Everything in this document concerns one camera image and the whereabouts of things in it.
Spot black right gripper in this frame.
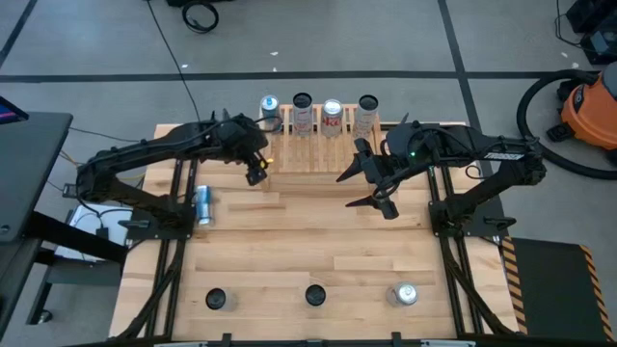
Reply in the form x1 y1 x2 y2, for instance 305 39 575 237
335 137 417 222

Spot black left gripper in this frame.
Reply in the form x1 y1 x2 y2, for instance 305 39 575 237
215 113 270 188

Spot blue silver Red Bull can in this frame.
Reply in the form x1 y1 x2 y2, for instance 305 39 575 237
194 184 215 227
259 94 284 135

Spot Celsius Tropical Vibe can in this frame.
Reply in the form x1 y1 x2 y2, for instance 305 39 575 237
353 93 381 141

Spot silver Diet Coke can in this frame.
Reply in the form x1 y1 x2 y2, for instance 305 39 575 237
385 281 416 308
321 98 345 140

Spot silver Celsius can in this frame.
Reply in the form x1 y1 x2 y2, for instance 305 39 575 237
204 287 238 312
291 92 314 140

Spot Celsius Peach Vibe can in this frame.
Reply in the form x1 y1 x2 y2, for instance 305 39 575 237
304 283 328 307

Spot wooden slatted shelf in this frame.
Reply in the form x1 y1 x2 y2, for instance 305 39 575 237
255 103 387 197

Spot white flat box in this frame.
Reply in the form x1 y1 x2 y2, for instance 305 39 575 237
55 202 135 264

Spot orange shop vacuum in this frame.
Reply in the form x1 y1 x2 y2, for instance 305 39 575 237
515 68 617 182
547 61 617 168

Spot black hazard-striped floor mat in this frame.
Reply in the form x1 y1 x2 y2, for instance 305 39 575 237
499 235 617 344

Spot dark grey desk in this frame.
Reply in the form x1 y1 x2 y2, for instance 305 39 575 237
0 111 127 334

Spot laptop with lit screen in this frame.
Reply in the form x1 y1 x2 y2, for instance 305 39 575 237
0 95 30 125

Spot black box with screen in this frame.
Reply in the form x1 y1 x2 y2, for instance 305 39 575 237
579 28 617 67

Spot black equipment case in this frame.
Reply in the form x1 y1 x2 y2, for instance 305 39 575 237
566 0 617 34

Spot long black floor cable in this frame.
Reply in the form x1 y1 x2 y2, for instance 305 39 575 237
144 0 202 124

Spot thin dark floor cable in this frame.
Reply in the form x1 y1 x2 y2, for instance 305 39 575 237
69 125 154 146

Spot coiled black cable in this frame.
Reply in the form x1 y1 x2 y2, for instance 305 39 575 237
180 1 221 35

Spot black aluminium table frame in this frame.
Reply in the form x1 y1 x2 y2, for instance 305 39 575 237
113 122 522 347

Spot yellow floor cable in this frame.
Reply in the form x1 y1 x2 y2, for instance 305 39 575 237
57 149 81 169

